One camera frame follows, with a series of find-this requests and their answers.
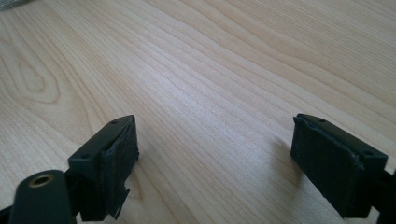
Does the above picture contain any grey object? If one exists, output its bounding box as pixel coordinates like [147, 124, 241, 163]
[0, 0, 32, 11]

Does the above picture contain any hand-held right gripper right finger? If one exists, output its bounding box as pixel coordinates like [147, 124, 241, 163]
[290, 113, 389, 219]

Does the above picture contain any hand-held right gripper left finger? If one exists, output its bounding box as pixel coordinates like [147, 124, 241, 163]
[67, 114, 140, 222]

